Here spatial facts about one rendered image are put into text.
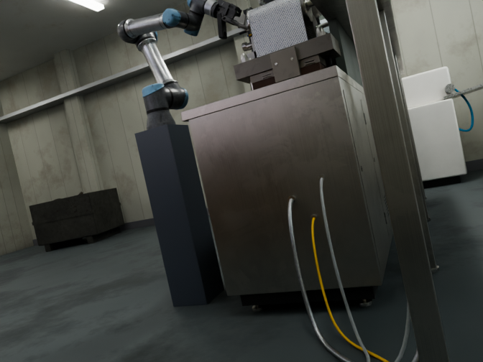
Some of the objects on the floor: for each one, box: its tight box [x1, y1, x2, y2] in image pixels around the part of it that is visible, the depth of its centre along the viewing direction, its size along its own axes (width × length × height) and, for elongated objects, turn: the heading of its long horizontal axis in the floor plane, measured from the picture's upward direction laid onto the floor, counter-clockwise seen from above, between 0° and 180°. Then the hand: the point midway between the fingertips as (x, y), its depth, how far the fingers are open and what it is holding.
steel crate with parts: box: [29, 187, 124, 252], centre depth 633 cm, size 120×102×80 cm
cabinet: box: [189, 76, 393, 312], centre depth 267 cm, size 252×64×86 cm, turn 57°
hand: (248, 29), depth 185 cm, fingers closed
